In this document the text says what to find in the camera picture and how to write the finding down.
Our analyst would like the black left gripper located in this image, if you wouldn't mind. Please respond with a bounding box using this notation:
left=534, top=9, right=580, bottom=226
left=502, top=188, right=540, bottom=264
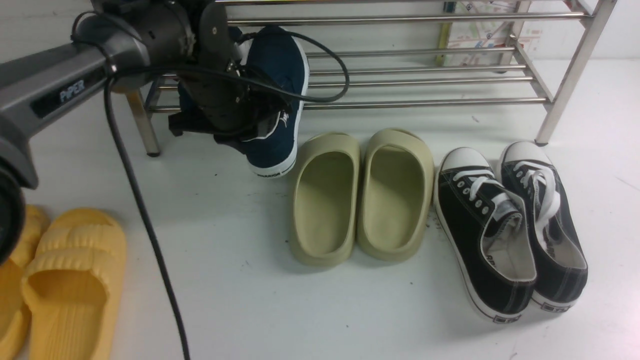
left=168, top=0, right=288, bottom=147

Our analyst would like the navy canvas shoe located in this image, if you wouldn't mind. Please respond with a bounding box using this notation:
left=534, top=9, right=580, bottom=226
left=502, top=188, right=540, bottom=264
left=177, top=82, right=201, bottom=130
left=238, top=25, right=310, bottom=179

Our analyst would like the black canvas sneaker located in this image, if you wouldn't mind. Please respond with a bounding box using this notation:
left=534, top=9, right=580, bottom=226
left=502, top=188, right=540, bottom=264
left=433, top=146, right=538, bottom=325
left=497, top=141, right=589, bottom=313

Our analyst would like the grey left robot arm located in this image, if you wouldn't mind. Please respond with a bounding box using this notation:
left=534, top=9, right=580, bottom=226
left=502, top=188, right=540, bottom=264
left=0, top=0, right=291, bottom=262

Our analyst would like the stainless steel shoe rack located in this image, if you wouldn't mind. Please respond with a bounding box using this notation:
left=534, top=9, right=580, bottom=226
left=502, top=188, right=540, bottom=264
left=125, top=0, right=619, bottom=158

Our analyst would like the left olive foam slide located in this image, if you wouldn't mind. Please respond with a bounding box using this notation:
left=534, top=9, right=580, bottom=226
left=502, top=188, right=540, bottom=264
left=289, top=132, right=361, bottom=268

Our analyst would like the olive foam slide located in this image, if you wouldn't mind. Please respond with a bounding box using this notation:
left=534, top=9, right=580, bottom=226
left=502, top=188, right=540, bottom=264
left=289, top=132, right=361, bottom=268
left=356, top=129, right=435, bottom=263

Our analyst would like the right olive foam slide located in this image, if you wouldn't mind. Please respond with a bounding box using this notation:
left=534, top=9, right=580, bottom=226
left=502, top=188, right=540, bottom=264
left=356, top=129, right=435, bottom=263

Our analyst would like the right yellow ridged slipper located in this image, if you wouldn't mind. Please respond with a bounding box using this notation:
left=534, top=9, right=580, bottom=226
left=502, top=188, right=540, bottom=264
left=21, top=208, right=128, bottom=360

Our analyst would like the yellow ridged slipper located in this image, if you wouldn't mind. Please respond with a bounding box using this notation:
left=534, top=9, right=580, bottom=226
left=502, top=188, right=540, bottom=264
left=0, top=204, right=50, bottom=360
left=21, top=208, right=128, bottom=360

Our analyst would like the left yellow ridged slipper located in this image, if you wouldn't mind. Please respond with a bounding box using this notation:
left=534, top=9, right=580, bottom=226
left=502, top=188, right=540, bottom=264
left=0, top=204, right=50, bottom=360

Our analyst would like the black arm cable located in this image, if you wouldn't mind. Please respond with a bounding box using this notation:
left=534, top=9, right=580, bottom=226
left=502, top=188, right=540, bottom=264
left=70, top=10, right=351, bottom=360

